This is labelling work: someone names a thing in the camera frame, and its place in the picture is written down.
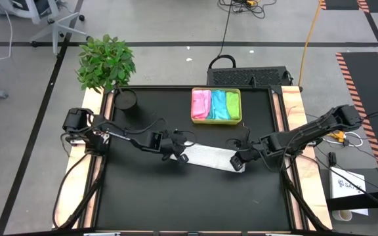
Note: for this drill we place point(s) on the beige tape roll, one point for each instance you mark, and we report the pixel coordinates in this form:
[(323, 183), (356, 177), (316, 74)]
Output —
[(341, 215)]

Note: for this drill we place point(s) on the green potted plant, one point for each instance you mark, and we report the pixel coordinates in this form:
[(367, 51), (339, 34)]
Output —
[(106, 64)]

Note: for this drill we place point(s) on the yellow power splitter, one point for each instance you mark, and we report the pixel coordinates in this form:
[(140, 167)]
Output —
[(339, 135)]

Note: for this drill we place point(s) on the pink microfiber towel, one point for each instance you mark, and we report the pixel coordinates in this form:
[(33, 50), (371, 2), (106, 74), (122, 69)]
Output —
[(201, 105)]

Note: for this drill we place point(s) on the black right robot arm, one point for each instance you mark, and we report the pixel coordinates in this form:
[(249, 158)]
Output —
[(307, 131)]

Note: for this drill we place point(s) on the grey office chair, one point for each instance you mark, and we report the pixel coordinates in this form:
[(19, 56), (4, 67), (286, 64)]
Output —
[(56, 27)]

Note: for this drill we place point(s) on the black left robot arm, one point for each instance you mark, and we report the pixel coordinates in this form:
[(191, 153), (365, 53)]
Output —
[(77, 119)]

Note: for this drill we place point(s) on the black perforated computer case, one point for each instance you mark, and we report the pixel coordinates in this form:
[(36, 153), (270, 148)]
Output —
[(241, 77)]

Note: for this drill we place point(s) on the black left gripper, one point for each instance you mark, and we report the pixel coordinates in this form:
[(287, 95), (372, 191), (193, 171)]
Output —
[(174, 142)]

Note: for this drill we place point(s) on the lime green microfiber towel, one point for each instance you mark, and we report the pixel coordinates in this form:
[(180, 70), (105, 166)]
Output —
[(233, 105)]

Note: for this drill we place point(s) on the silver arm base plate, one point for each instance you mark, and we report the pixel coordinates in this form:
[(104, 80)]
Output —
[(315, 142), (71, 141)]

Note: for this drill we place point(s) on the light blue microfiber towel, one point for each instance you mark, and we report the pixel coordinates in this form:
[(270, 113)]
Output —
[(220, 105)]

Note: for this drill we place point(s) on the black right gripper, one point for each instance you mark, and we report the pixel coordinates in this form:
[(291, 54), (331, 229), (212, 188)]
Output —
[(251, 151)]

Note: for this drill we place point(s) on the wooden table side board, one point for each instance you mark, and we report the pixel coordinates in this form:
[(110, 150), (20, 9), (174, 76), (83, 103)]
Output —
[(310, 183), (92, 95)]

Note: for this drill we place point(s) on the white printed booklet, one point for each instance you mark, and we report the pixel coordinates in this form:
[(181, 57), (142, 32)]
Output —
[(343, 178)]

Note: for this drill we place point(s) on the yellow plastic bin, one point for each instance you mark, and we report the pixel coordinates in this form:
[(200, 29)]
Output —
[(217, 122)]

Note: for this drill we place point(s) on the black aluminium table frame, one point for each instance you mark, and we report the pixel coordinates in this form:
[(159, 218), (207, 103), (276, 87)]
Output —
[(156, 87)]

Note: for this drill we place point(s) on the white microfiber towel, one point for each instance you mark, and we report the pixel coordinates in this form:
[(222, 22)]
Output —
[(208, 155)]

